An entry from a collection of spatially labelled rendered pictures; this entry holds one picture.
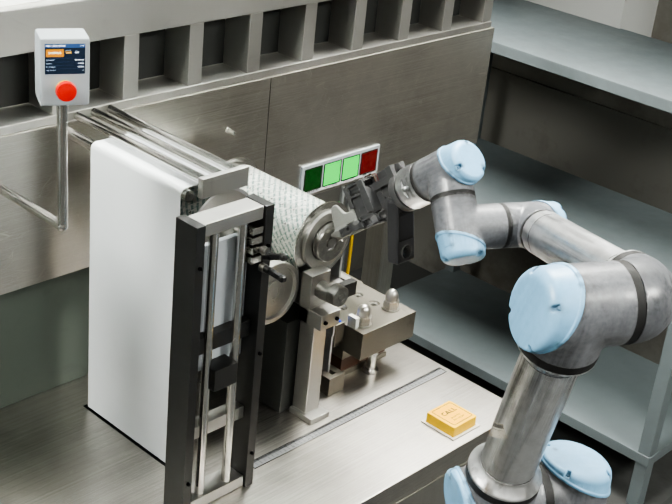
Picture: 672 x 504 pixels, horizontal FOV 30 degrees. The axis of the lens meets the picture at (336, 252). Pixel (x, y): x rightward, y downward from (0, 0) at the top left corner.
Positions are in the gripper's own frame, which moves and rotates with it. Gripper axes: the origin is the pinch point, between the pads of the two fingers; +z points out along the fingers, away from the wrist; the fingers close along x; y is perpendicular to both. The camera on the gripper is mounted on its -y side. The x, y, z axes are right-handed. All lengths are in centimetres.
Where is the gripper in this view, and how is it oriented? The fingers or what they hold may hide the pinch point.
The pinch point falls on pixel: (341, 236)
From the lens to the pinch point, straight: 228.2
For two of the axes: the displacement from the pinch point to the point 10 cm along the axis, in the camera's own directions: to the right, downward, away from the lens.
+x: -6.9, 2.6, -6.8
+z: -6.1, 2.9, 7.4
